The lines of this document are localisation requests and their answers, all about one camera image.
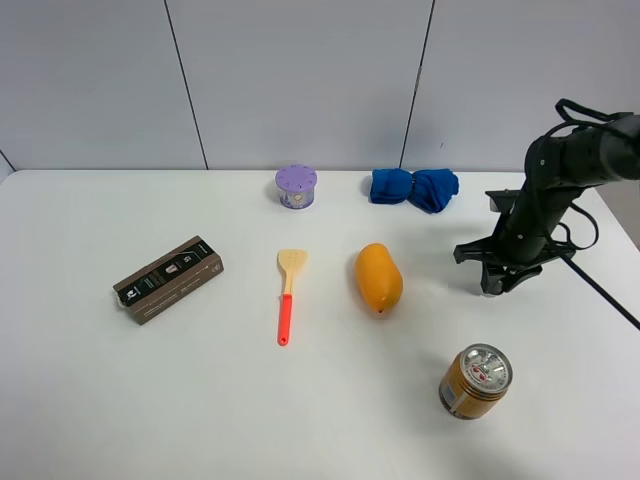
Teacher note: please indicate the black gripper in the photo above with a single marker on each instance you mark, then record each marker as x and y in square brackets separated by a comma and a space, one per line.
[500, 272]

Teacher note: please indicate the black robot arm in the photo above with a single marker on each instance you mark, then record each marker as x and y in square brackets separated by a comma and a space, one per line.
[559, 166]

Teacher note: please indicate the golden drink can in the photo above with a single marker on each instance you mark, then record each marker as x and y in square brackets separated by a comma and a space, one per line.
[477, 379]

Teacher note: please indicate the blue rolled cloth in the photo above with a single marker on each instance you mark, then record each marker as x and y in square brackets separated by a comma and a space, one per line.
[430, 190]

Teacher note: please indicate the orange mango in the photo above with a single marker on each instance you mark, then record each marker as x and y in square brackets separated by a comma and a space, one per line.
[378, 278]

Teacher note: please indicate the purple lidded round container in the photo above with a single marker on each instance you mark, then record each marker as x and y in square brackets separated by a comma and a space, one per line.
[296, 186]

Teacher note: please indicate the brown coffee capsule box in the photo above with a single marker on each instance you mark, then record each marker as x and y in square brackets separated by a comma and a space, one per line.
[162, 283]

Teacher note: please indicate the spatula with red handle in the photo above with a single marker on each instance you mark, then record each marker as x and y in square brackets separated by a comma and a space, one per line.
[291, 262]

